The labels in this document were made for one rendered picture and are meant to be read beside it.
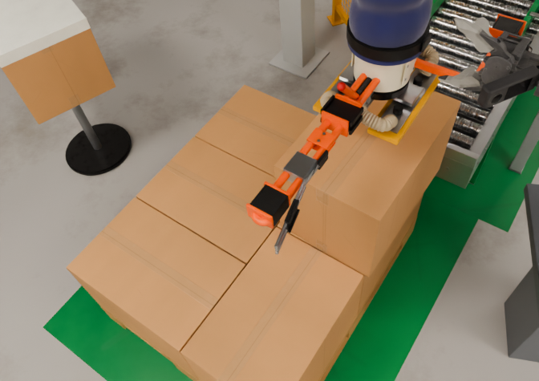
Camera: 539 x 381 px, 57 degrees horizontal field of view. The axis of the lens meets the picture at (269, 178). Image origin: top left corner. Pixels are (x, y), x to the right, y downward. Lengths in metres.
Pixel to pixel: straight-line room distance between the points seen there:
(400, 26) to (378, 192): 0.53
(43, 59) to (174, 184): 0.77
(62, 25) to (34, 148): 1.24
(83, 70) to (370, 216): 1.52
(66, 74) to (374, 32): 1.53
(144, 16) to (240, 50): 0.89
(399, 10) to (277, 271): 1.05
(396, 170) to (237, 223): 0.70
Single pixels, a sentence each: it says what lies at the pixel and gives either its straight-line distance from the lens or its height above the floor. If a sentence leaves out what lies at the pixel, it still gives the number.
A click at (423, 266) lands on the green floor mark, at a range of 2.58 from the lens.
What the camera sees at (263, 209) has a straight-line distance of 1.19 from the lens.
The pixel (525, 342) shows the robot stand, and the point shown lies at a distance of 2.32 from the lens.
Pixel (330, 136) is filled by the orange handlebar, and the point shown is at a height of 1.26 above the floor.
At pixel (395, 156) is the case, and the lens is 1.71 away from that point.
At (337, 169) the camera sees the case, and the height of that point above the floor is 0.94.
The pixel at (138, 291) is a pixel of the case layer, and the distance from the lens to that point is 1.99.
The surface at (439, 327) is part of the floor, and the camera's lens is 2.47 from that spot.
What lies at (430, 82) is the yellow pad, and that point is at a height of 1.14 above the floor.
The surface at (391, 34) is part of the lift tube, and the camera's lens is 1.37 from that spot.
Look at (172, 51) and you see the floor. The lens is 3.73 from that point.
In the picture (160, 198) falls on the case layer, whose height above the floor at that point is 0.54.
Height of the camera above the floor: 2.26
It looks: 53 degrees down
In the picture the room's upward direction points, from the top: 8 degrees counter-clockwise
